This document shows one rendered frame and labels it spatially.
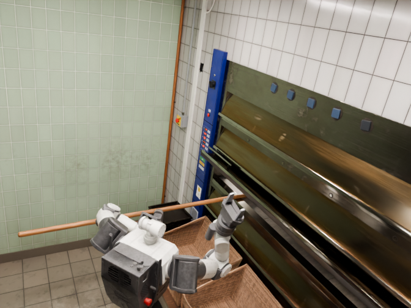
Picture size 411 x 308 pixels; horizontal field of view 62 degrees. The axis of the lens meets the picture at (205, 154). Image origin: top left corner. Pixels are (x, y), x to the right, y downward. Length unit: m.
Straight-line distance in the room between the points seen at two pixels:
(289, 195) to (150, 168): 1.87
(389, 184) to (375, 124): 0.26
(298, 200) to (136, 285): 0.97
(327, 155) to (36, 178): 2.47
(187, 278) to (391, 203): 0.90
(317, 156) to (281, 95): 0.43
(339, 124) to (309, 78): 0.30
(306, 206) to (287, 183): 0.19
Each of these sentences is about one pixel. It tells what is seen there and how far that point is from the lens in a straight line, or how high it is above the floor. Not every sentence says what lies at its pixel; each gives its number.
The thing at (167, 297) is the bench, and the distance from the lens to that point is 2.52.
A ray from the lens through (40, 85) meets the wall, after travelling 3.04.
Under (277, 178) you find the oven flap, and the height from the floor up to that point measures 1.54.
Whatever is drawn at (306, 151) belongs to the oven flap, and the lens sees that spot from 1.88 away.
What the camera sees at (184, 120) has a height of 1.47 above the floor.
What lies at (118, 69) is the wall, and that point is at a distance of 3.10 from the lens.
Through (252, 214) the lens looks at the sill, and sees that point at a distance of 2.36.
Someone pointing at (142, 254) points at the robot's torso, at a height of 1.40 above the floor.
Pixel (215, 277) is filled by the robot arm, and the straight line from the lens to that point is 1.74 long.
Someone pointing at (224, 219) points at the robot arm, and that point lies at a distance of 1.45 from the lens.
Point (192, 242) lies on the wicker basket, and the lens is 2.95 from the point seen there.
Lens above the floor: 2.41
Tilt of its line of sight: 23 degrees down
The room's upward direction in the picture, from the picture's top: 9 degrees clockwise
